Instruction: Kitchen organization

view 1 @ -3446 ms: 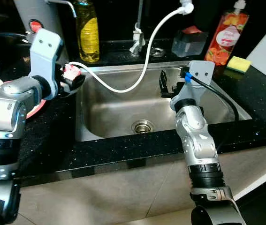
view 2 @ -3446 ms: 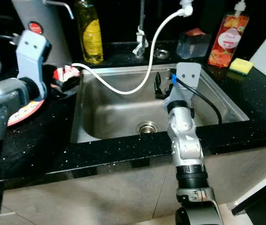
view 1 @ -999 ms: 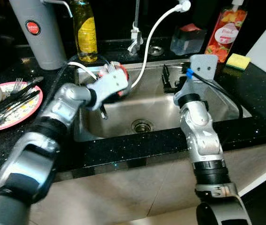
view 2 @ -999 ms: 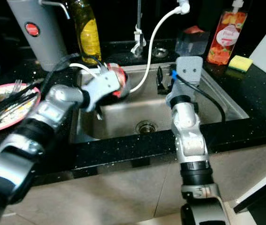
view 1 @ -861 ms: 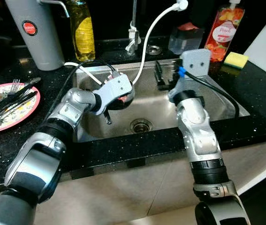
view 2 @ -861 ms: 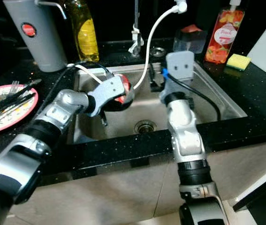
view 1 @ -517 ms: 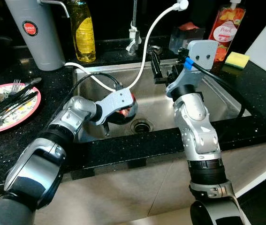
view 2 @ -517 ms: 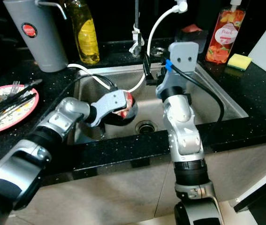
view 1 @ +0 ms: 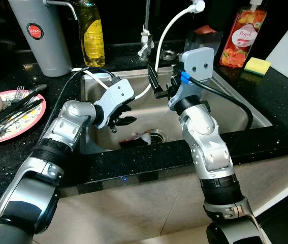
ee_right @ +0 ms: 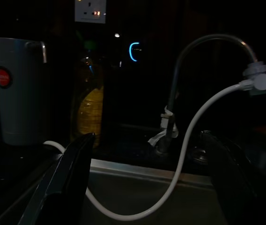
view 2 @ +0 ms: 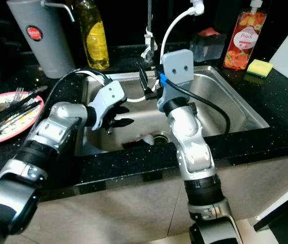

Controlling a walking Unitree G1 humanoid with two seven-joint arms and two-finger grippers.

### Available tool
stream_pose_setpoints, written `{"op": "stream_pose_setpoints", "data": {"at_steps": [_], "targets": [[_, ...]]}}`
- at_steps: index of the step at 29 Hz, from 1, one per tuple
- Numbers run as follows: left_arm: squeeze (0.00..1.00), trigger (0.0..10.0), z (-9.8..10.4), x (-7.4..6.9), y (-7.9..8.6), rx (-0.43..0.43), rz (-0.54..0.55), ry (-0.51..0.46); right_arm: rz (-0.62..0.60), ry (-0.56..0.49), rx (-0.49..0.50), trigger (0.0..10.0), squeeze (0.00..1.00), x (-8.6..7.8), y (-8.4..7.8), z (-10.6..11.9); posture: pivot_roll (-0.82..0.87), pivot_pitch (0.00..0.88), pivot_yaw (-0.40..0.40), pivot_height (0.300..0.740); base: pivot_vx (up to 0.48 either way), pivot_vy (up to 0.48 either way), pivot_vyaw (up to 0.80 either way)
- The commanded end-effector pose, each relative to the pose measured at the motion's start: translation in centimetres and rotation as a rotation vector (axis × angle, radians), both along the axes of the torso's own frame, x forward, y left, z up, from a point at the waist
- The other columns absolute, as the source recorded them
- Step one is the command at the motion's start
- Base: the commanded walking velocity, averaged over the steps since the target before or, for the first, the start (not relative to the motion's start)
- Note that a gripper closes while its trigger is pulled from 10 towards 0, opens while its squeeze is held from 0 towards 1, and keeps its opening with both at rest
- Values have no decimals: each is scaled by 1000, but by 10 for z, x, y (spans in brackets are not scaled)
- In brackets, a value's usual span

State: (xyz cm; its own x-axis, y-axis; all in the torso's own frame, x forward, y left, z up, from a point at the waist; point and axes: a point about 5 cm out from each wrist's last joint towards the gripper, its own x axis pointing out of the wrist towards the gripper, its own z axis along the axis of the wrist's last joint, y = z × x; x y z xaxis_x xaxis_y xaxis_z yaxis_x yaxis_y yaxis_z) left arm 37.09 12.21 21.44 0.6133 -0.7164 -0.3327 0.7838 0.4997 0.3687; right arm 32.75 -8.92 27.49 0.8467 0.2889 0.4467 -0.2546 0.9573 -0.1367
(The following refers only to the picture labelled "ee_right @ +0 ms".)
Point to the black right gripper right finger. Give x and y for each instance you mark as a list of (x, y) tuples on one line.
[(240, 187)]

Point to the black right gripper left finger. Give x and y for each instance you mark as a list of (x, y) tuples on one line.
[(64, 187)]

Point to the stainless steel sink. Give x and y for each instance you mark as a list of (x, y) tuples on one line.
[(135, 187)]

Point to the yellow dish soap bottle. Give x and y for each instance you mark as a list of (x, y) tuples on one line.
[(91, 110)]

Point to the grey tumbler with red logo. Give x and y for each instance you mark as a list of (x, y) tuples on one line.
[(20, 105)]

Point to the chrome faucet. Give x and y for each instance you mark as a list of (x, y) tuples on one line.
[(172, 98)]

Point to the white wall power socket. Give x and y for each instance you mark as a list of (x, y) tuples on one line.
[(90, 11)]

